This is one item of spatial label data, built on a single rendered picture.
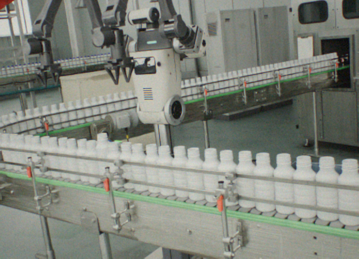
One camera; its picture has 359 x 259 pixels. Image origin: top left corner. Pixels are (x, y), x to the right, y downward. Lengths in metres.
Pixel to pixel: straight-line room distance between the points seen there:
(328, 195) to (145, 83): 1.26
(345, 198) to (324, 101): 4.12
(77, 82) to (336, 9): 3.12
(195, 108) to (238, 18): 4.27
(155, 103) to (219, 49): 5.34
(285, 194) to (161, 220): 0.46
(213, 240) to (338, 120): 3.94
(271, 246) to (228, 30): 6.40
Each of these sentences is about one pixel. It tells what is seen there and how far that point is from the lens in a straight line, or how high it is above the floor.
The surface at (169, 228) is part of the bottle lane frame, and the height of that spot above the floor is 0.90.
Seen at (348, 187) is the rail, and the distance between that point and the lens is 1.13.
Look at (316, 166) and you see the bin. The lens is 1.84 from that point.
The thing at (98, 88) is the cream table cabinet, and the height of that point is 0.99.
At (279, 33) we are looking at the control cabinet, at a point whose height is 1.38.
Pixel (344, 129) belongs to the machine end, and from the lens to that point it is 5.15.
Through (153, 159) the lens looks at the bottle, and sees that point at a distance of 1.44.
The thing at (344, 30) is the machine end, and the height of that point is 1.39.
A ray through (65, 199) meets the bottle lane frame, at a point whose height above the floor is 0.93.
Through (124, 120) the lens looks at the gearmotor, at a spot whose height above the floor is 0.99.
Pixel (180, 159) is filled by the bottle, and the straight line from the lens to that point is 1.38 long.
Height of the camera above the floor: 1.51
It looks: 12 degrees down
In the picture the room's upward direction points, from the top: 7 degrees counter-clockwise
